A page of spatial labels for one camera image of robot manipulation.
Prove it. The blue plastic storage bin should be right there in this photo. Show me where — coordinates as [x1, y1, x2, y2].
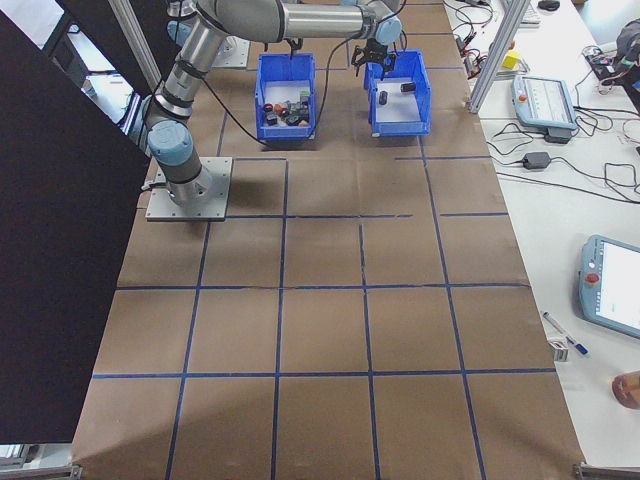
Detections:
[362, 48, 432, 139]
[254, 52, 320, 141]

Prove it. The white foam liner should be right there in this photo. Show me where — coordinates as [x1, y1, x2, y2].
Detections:
[373, 79, 425, 124]
[262, 82, 312, 126]

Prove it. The grey blue teach pendant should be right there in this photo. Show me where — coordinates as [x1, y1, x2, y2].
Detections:
[510, 73, 580, 130]
[578, 234, 640, 341]

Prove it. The white blue pen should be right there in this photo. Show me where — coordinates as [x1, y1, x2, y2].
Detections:
[542, 310, 590, 357]

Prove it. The brown round object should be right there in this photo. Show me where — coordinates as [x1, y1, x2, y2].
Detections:
[612, 370, 640, 411]

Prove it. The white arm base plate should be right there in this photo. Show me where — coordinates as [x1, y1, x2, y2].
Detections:
[219, 37, 251, 70]
[144, 156, 235, 223]

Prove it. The aluminium extrusion post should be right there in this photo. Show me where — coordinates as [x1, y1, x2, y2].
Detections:
[468, 0, 531, 115]

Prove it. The aluminium frame post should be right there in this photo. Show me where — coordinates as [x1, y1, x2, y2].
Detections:
[106, 0, 164, 96]

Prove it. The black looped cable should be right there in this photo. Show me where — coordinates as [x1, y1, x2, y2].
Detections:
[487, 122, 526, 166]

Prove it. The thin black cable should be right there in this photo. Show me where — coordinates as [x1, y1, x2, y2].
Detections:
[497, 172, 640, 205]

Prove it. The black frame cover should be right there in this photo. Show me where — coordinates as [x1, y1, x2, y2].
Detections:
[0, 0, 174, 445]

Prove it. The metal corner bracket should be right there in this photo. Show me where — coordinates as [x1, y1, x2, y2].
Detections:
[572, 462, 640, 480]
[0, 442, 82, 480]

